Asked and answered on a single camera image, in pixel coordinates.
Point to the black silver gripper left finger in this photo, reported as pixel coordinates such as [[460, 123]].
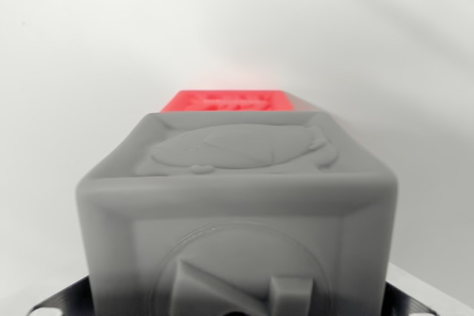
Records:
[[63, 295]]

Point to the black silver gripper right finger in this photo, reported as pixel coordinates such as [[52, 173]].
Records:
[[414, 294]]

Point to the grey embossed cube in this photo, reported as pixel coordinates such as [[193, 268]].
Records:
[[237, 220]]

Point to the red embossed cube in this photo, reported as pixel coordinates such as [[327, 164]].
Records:
[[229, 101]]

